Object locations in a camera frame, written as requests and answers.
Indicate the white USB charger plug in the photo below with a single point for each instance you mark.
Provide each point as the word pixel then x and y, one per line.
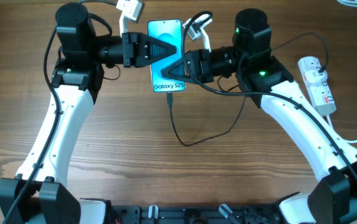
pixel 313 77

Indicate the white power strip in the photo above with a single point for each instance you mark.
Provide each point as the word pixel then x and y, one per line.
pixel 320 95

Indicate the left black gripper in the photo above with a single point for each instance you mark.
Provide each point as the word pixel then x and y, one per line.
pixel 136 54

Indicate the blue Galaxy smartphone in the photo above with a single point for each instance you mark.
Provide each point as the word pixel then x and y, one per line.
pixel 168 31

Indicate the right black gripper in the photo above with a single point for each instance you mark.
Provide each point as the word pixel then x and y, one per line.
pixel 200 66

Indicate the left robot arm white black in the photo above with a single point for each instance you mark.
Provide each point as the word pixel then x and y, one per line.
pixel 37 193

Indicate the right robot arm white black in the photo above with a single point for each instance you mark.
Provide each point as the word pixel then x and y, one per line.
pixel 272 88

